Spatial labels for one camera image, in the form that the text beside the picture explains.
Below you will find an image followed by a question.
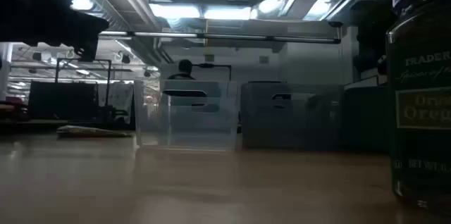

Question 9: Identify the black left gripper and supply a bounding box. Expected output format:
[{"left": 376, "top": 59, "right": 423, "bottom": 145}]
[{"left": 59, "top": 7, "right": 110, "bottom": 63}]

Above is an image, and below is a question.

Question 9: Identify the brown spice packet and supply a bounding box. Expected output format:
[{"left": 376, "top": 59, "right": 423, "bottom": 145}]
[{"left": 56, "top": 124, "right": 134, "bottom": 139}]

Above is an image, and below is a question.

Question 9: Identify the black monitor screen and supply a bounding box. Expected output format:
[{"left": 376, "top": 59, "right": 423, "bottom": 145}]
[{"left": 27, "top": 81, "right": 100, "bottom": 121}]

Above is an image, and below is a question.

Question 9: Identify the white hanging sheet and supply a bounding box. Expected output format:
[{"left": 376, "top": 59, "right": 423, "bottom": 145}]
[{"left": 106, "top": 82, "right": 135, "bottom": 123}]

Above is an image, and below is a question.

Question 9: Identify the ceiling light panel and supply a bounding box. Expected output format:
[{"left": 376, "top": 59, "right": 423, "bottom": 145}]
[
  {"left": 149, "top": 3, "right": 202, "bottom": 20},
  {"left": 203, "top": 5, "right": 253, "bottom": 20}
]

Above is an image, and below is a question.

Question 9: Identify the person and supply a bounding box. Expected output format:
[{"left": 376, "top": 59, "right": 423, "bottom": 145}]
[{"left": 166, "top": 58, "right": 197, "bottom": 81}]

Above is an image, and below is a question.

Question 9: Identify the clear plastic bin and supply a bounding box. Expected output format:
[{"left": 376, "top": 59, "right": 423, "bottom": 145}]
[{"left": 135, "top": 79, "right": 241, "bottom": 151}]

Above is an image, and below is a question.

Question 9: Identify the grey plastic bin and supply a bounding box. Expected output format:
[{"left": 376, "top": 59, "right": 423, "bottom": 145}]
[{"left": 240, "top": 81, "right": 345, "bottom": 150}]

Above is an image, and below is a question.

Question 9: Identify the oregano spice glass jar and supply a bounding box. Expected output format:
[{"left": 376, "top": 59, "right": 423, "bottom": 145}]
[{"left": 385, "top": 0, "right": 451, "bottom": 216}]

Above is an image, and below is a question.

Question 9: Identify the ribbed ceiling ventilation duct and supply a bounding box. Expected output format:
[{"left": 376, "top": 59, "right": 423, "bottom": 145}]
[{"left": 89, "top": 5, "right": 133, "bottom": 32}]

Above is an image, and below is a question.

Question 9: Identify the black metal stand frame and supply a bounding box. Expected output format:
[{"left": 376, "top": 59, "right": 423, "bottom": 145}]
[
  {"left": 54, "top": 58, "right": 113, "bottom": 116},
  {"left": 192, "top": 63, "right": 233, "bottom": 82}
]

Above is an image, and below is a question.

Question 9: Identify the metal overhead frame rail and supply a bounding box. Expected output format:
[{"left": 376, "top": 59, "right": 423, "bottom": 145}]
[{"left": 98, "top": 30, "right": 342, "bottom": 45}]

